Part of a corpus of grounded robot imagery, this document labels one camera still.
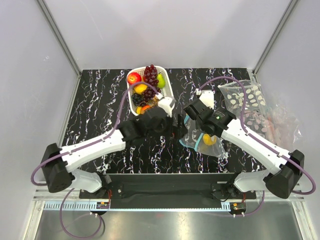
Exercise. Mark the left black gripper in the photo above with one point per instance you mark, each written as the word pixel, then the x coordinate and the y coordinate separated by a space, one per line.
pixel 174 131

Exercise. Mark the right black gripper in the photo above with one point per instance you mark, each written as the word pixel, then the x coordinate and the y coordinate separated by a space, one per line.
pixel 213 111

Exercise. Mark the yellow pear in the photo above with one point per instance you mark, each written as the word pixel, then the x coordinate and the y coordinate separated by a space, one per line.
pixel 209 140

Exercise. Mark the clear zip top bag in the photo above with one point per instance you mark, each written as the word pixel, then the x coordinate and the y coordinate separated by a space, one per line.
pixel 194 140

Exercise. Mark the red grape bunch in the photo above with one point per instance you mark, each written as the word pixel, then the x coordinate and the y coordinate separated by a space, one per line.
pixel 150 77

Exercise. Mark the red apple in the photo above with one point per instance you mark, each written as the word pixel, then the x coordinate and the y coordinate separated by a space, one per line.
pixel 133 78

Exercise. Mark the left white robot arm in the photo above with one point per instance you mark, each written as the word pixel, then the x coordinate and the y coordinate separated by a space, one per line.
pixel 60 166

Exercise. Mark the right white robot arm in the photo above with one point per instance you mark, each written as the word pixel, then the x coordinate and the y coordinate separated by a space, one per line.
pixel 283 169

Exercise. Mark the bag of white slices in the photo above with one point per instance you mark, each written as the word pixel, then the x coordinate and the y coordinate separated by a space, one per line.
pixel 234 97

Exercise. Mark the bag of pink slices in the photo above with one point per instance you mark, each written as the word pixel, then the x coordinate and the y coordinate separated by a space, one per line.
pixel 259 124

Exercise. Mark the crumpled clear plastic bag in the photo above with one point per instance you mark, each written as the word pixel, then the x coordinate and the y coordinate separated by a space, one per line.
pixel 283 128

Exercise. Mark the orange fruit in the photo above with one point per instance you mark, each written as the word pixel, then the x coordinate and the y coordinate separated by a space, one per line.
pixel 144 108

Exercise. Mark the dark purple grape bunch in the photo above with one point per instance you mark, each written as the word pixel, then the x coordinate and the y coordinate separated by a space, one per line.
pixel 138 100

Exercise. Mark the white perforated plastic basket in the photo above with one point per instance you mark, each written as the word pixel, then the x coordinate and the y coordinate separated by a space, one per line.
pixel 166 91

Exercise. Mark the yellow lemon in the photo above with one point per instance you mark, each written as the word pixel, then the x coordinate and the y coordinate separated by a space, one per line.
pixel 140 88

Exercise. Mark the green pear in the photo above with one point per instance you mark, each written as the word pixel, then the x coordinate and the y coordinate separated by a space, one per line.
pixel 161 83

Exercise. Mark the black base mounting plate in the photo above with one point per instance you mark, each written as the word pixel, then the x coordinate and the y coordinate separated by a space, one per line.
pixel 196 186

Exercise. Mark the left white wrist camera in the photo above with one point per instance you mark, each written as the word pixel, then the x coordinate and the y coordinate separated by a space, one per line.
pixel 167 104

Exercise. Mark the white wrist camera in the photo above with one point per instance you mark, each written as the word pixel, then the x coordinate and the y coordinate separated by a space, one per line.
pixel 167 104
pixel 206 97

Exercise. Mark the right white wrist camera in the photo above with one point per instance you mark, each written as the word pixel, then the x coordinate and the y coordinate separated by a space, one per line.
pixel 206 97

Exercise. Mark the aluminium frame rail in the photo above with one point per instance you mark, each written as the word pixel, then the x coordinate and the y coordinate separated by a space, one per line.
pixel 220 192

